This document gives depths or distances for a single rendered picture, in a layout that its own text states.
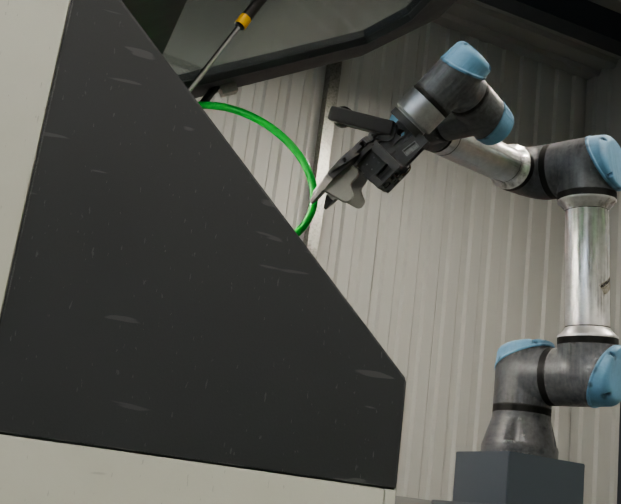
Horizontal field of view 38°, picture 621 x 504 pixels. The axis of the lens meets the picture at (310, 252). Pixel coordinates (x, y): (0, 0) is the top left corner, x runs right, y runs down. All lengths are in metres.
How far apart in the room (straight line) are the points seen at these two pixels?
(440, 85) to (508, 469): 0.73
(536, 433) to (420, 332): 7.62
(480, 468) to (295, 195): 7.39
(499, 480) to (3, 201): 1.04
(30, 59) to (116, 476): 0.58
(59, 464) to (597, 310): 1.06
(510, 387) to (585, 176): 0.44
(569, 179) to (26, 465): 1.17
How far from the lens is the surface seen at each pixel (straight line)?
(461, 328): 9.74
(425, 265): 9.62
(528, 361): 1.87
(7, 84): 1.33
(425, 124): 1.52
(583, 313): 1.84
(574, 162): 1.89
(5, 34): 1.36
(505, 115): 1.61
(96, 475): 1.24
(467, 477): 1.89
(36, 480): 1.23
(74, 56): 1.36
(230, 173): 1.34
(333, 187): 1.52
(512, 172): 1.88
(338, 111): 1.55
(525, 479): 1.80
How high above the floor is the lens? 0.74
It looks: 16 degrees up
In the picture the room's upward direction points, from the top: 7 degrees clockwise
